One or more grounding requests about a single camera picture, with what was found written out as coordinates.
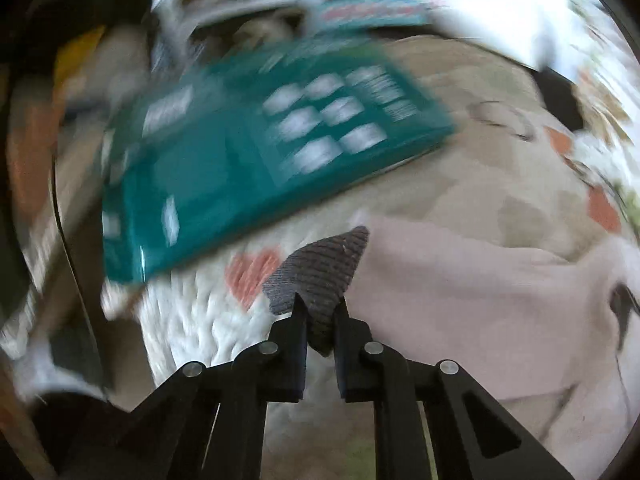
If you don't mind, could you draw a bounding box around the teal cardboard box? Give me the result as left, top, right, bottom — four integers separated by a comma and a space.
102, 36, 454, 284

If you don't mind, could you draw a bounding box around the floral white pillow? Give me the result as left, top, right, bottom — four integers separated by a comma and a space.
568, 0, 639, 226

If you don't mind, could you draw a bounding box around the heart patterned bed quilt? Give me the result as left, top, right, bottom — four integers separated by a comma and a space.
14, 34, 640, 480

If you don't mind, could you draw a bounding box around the white plastic bag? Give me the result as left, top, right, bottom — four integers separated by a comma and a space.
426, 0, 593, 78

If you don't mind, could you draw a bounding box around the light blue dotted box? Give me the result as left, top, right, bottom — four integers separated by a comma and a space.
318, 0, 430, 30

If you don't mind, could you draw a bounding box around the light pink sweatshirt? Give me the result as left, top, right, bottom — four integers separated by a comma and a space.
261, 211, 640, 480

